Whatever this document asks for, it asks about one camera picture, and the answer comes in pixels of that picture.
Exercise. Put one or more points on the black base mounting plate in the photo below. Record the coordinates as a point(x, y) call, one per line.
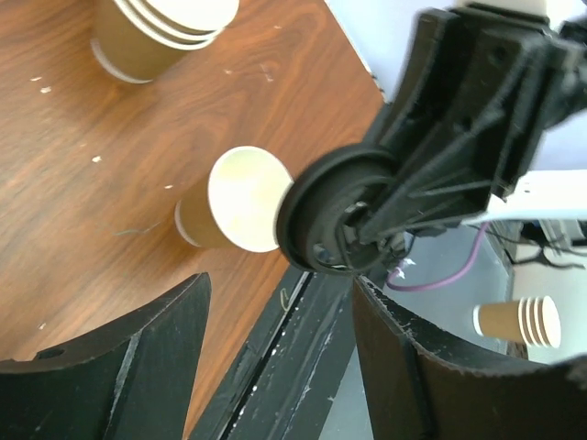
point(286, 375)

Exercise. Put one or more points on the stack of paper cups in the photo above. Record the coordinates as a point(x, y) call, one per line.
point(138, 41)

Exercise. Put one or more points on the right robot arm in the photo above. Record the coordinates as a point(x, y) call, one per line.
point(482, 83)

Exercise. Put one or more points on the background paper cup stack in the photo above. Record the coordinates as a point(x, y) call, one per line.
point(533, 321)

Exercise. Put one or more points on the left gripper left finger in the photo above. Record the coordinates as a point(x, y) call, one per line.
point(131, 378)

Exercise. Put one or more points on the single brown paper cup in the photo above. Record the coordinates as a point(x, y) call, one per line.
point(236, 203)

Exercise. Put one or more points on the black coffee cup lid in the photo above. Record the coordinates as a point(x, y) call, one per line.
point(315, 210)

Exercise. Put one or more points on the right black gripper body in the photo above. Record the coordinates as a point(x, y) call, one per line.
point(519, 77)

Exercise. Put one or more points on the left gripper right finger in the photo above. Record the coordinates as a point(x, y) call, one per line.
point(422, 382)

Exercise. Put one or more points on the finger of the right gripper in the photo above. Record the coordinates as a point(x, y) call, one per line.
point(429, 182)
point(417, 121)

